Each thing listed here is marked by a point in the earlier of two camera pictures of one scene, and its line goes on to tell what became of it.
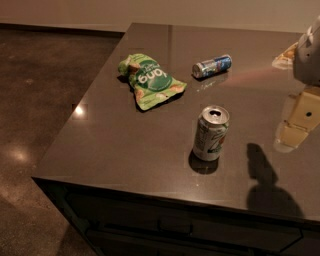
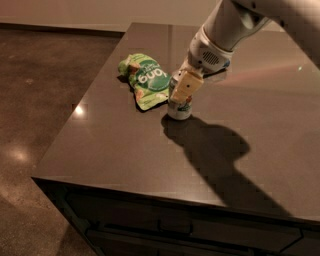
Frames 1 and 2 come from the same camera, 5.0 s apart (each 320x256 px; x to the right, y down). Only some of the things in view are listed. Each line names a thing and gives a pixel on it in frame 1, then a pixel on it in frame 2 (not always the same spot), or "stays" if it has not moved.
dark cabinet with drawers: (116, 221) stays
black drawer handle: (159, 230) stays
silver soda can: (212, 126) to (178, 110)
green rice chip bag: (150, 82) stays
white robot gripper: (308, 60) to (206, 56)
